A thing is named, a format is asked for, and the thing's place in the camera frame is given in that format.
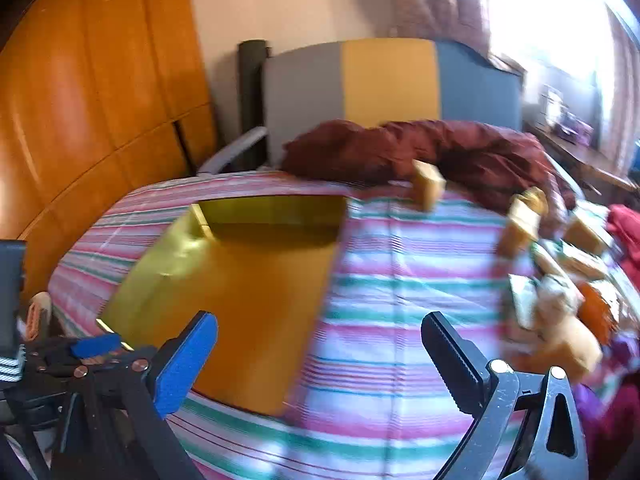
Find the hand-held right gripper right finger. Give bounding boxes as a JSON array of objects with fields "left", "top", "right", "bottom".
[{"left": 421, "top": 311, "right": 589, "bottom": 480}]

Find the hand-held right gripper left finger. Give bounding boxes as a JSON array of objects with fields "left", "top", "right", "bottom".
[{"left": 50, "top": 311, "right": 218, "bottom": 480}]

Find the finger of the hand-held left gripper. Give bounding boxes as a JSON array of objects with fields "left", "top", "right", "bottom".
[{"left": 22, "top": 334, "right": 126, "bottom": 376}]

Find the gold cardboard box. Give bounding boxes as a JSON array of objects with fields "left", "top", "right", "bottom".
[{"left": 95, "top": 195, "right": 349, "bottom": 418}]

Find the striped cloth covered desktop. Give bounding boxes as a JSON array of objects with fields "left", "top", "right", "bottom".
[{"left": 47, "top": 170, "right": 640, "bottom": 480}]

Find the pale packet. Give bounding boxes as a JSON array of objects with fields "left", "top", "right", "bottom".
[{"left": 507, "top": 275, "right": 540, "bottom": 332}]

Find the yellow orange box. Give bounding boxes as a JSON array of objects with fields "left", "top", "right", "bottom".
[{"left": 540, "top": 310, "right": 603, "bottom": 382}]

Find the tall tan box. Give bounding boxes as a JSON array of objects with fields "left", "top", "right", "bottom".
[{"left": 497, "top": 187, "right": 549, "bottom": 261}]

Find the orange packet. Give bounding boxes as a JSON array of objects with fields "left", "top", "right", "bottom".
[{"left": 579, "top": 280, "right": 615, "bottom": 341}]

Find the purple packet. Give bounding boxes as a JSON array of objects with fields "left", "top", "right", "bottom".
[{"left": 572, "top": 335, "right": 640, "bottom": 411}]

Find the crimson cloth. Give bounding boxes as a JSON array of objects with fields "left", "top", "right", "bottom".
[{"left": 582, "top": 375, "right": 640, "bottom": 480}]

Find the flat tan box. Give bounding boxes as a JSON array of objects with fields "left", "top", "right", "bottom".
[{"left": 565, "top": 210, "right": 613, "bottom": 257}]

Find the dark red jacket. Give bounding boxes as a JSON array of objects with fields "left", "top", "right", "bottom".
[{"left": 280, "top": 119, "right": 576, "bottom": 216}]

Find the red cloth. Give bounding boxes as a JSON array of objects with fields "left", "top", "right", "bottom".
[{"left": 607, "top": 205, "right": 640, "bottom": 272}]

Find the orange wooden wardrobe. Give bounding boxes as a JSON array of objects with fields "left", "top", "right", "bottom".
[{"left": 0, "top": 0, "right": 218, "bottom": 286}]

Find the wooden side desk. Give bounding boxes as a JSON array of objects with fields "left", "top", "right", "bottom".
[{"left": 522, "top": 120, "right": 638, "bottom": 196}]

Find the purple item on side desk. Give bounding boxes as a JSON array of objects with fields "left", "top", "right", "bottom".
[{"left": 557, "top": 112, "right": 596, "bottom": 143}]

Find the grey yellow blue chair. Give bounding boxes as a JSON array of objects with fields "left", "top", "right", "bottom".
[{"left": 197, "top": 37, "right": 525, "bottom": 177}]

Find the patterned curtain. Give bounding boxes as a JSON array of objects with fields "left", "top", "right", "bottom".
[{"left": 390, "top": 0, "right": 493, "bottom": 56}]

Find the bright window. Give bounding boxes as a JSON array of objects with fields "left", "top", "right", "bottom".
[{"left": 475, "top": 0, "right": 618, "bottom": 86}]

